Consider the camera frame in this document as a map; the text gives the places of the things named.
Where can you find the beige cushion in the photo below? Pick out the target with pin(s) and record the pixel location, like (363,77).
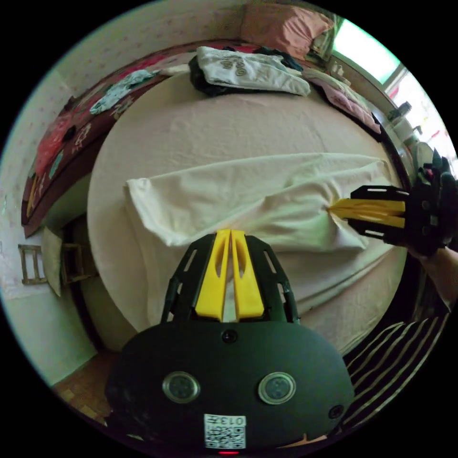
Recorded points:
(53,261)

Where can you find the folded pink blanket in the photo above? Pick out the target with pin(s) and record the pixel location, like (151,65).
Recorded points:
(343,96)

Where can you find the person's body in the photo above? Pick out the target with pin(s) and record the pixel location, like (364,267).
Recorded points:
(390,372)

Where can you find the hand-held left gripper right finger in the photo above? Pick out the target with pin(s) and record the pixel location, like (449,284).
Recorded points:
(247,290)

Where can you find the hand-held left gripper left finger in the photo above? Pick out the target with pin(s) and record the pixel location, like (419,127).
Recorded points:
(211,286)

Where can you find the wooden stool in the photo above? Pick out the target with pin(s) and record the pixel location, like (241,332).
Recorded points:
(34,263)

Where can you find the teal patterned garment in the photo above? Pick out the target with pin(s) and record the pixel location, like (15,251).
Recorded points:
(121,89)

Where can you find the person's right hand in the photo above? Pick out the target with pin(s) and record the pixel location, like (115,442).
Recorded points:
(451,207)

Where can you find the pink pillow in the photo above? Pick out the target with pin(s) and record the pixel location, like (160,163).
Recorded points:
(286,27)

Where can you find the window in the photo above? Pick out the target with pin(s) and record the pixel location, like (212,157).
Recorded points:
(375,46)

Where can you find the bed with pink sheet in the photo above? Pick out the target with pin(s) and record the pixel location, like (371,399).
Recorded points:
(232,132)

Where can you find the pile of clothes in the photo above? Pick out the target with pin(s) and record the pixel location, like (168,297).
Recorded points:
(247,69)

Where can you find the beige long sleeve shirt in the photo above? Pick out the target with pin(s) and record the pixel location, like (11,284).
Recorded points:
(229,200)

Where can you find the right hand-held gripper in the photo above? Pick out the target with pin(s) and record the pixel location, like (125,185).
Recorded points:
(422,214)

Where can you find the person's right forearm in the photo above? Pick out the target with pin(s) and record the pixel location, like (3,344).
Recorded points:
(442,272)

